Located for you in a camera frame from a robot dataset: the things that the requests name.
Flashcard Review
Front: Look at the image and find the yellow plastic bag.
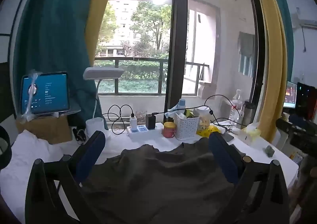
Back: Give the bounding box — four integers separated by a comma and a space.
197, 125, 221, 138

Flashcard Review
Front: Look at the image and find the black multi-port charger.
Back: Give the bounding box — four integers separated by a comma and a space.
146, 114, 156, 130

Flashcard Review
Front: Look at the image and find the clear water bottle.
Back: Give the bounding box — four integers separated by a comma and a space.
228, 89, 243, 122

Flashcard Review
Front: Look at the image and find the white perforated plastic basket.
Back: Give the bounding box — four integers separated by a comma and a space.
174, 112, 200, 140

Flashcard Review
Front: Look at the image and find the white power strip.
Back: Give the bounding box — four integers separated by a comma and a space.
127, 123, 165, 141

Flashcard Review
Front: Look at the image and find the white air conditioner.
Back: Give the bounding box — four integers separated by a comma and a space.
296, 8, 317, 27

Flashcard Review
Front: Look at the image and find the balcony railing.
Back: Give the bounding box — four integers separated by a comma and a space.
94, 57, 211, 96

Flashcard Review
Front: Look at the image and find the white desk lamp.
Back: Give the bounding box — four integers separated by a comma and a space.
83, 67, 124, 140

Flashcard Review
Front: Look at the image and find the red can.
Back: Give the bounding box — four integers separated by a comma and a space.
163, 122, 175, 138

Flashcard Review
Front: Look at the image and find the teal curtain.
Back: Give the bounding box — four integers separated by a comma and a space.
13, 0, 109, 130
263, 0, 295, 83

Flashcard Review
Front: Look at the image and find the steel thermos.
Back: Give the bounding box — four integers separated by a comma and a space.
241, 101, 255, 125

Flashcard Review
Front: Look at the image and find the tablet with blue screen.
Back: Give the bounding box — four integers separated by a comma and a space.
20, 72, 70, 115

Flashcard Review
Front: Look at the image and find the black ring with cable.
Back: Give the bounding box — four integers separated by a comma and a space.
0, 125, 12, 165

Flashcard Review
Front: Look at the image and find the dark window frame post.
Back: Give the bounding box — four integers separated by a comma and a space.
165, 0, 189, 123

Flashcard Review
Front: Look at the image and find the brown cardboard box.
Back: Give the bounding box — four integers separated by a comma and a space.
16, 114, 73, 145

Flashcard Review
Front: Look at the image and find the black charger cable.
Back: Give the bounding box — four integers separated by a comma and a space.
103, 104, 134, 135
152, 95, 238, 125

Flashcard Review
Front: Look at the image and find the white crumpled cloth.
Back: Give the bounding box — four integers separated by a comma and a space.
0, 129, 82, 214

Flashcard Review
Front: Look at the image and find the black computer case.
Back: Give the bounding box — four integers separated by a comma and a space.
296, 82, 317, 120

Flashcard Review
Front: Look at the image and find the clear plastic wrap strip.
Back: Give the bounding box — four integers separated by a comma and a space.
21, 69, 41, 122

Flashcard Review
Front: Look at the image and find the computer monitor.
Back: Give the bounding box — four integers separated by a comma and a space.
283, 81, 298, 109

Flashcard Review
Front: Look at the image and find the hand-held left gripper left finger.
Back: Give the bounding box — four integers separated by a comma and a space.
25, 130, 107, 224

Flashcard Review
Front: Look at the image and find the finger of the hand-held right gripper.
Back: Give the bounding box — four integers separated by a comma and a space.
276, 114, 310, 131

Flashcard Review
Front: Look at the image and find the yellow curtain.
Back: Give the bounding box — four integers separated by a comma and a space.
85, 0, 123, 66
248, 0, 288, 144

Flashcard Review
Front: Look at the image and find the pale yellow container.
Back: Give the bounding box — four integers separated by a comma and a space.
244, 123, 262, 144

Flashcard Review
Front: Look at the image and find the black folded item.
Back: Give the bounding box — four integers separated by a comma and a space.
72, 127, 87, 144

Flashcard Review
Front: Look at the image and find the dark olive knit sweater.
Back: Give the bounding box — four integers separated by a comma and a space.
80, 137, 250, 224

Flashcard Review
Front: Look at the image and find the translucent tablet stand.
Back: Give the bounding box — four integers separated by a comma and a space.
53, 104, 82, 117

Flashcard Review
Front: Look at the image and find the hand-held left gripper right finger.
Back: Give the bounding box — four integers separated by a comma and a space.
209, 132, 290, 224

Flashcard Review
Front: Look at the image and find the clear snack jar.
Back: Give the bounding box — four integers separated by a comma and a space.
198, 112, 211, 133

